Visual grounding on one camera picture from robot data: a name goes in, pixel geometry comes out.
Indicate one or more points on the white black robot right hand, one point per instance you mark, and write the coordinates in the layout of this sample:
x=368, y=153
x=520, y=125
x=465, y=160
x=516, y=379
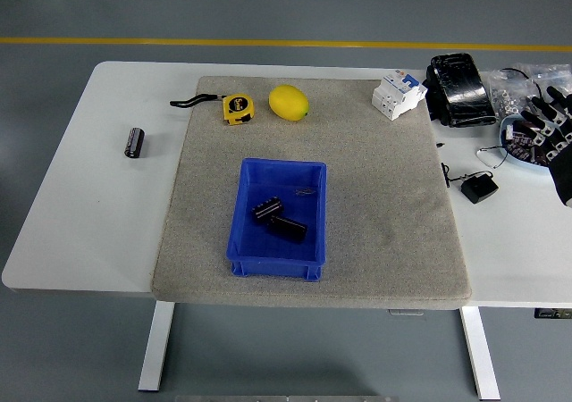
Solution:
x=564, y=170

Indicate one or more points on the blue plastic box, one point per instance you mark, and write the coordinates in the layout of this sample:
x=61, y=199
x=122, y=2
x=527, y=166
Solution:
x=254, y=245

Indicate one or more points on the light blue bowl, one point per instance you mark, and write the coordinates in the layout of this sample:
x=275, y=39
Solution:
x=504, y=129

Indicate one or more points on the black power adapter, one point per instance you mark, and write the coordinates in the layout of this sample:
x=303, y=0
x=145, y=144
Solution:
x=479, y=188

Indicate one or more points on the clear bag of metal nuts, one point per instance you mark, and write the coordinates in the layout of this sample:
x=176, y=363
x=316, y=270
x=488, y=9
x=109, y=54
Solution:
x=507, y=96

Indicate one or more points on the clear plastic bag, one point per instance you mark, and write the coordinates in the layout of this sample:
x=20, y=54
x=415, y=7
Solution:
x=536, y=72

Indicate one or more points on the black foot pedal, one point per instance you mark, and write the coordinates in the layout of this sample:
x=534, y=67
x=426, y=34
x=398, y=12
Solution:
x=462, y=89

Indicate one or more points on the black table control panel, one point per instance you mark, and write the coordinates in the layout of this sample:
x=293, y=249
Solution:
x=552, y=313

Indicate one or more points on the white blue circuit breaker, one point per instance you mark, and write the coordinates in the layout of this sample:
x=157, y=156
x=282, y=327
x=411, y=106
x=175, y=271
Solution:
x=397, y=96

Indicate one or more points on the grey-brown felt mat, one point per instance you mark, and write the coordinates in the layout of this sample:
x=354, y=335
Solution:
x=380, y=250

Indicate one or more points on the white table leg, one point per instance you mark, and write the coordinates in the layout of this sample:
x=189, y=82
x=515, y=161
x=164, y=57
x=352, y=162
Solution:
x=155, y=348
x=480, y=353

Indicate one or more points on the yellow lemon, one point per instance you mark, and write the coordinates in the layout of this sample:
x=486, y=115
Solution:
x=288, y=102

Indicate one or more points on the yellow tape measure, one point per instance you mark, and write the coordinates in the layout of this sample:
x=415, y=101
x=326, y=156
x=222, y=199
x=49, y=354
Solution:
x=238, y=108

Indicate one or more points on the grey under-table bracket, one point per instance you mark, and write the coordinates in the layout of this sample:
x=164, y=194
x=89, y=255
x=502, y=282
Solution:
x=406, y=312

